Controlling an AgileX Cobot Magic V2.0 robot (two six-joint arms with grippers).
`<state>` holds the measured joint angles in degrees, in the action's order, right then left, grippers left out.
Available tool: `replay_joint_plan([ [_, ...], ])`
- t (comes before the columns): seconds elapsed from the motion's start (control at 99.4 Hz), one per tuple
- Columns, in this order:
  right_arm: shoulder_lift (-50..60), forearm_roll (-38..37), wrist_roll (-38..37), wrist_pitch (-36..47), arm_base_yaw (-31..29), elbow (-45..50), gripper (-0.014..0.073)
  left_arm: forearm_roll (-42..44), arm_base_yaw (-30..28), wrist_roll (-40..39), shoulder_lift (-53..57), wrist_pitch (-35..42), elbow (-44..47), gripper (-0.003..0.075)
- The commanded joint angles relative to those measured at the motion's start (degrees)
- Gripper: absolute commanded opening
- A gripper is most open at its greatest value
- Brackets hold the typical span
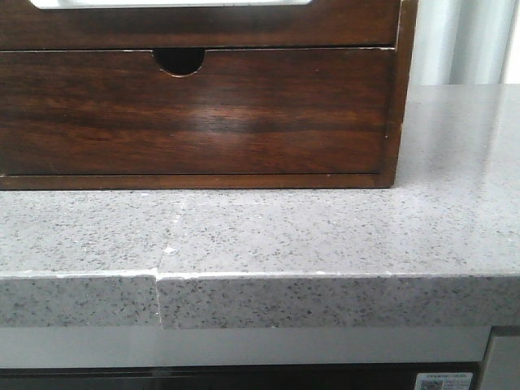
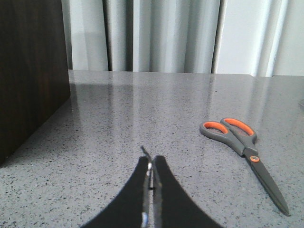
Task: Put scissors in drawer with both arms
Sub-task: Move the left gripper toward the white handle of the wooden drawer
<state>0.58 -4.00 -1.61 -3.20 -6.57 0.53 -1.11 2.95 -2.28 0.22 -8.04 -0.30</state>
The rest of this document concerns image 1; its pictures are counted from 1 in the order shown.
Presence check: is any white QR code sticker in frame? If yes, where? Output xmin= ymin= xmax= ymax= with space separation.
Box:
xmin=414 ymin=372 xmax=474 ymax=390

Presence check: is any black appliance under counter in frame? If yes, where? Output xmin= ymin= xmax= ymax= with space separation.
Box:
xmin=1 ymin=362 xmax=481 ymax=389

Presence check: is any dark wooden drawer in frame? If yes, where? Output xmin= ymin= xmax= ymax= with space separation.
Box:
xmin=1 ymin=1 xmax=401 ymax=51
xmin=1 ymin=48 xmax=394 ymax=175

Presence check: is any dark wooden drawer cabinet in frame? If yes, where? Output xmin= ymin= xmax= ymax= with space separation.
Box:
xmin=1 ymin=1 xmax=418 ymax=190

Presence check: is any grey pleated curtain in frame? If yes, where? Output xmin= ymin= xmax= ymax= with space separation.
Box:
xmin=410 ymin=0 xmax=519 ymax=85

